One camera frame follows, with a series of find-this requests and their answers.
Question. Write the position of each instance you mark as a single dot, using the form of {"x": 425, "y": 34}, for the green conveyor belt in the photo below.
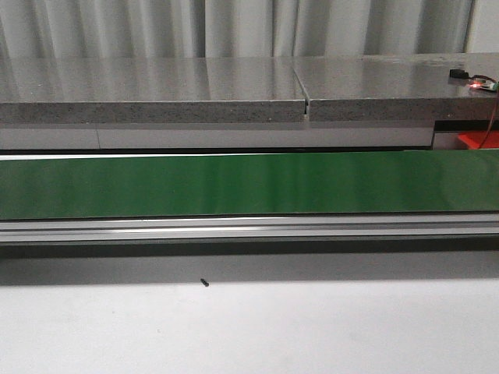
{"x": 90, "y": 198}

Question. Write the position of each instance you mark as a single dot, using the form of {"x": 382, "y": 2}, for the grey stone countertop slab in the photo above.
{"x": 407, "y": 87}
{"x": 150, "y": 90}

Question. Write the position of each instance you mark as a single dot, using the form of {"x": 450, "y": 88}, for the grey stone countertop left slab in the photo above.
{"x": 150, "y": 90}

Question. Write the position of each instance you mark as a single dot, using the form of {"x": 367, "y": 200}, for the grey stone countertop right slab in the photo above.
{"x": 407, "y": 87}

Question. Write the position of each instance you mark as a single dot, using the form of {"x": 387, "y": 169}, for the white pleated curtain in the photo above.
{"x": 146, "y": 29}

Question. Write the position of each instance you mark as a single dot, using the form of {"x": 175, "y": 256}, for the small sensor circuit board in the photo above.
{"x": 474, "y": 82}

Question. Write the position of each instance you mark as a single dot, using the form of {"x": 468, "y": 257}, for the red plastic tray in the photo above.
{"x": 476, "y": 140}

